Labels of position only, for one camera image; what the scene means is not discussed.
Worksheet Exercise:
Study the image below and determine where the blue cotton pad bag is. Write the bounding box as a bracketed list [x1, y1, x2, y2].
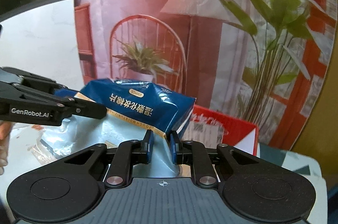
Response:
[40, 79, 195, 178]

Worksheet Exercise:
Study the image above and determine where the printed living room backdrop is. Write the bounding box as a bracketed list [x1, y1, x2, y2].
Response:
[75, 0, 337, 149]

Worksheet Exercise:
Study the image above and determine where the person left hand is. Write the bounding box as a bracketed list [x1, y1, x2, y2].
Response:
[0, 121, 13, 175]

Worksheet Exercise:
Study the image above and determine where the red strawberry cardboard box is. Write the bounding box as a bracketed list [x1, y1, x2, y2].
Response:
[182, 105, 258, 156]

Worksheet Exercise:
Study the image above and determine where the bear pattern tablecloth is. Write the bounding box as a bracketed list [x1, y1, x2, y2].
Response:
[1, 125, 328, 223]

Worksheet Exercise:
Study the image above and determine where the yellow wooden panel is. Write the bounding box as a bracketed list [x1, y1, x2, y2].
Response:
[290, 55, 338, 185]

